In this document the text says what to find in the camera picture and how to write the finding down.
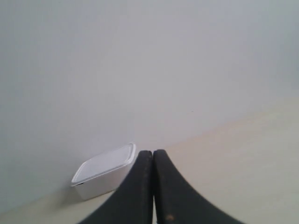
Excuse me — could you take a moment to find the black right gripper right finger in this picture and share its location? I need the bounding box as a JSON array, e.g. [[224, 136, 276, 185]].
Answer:
[[152, 149, 241, 224]]

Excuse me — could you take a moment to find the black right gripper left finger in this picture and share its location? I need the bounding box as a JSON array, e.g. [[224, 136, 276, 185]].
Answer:
[[80, 151, 153, 224]]

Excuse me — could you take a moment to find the white lidded plastic container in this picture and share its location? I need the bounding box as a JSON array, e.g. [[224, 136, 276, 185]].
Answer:
[[71, 143, 136, 200]]

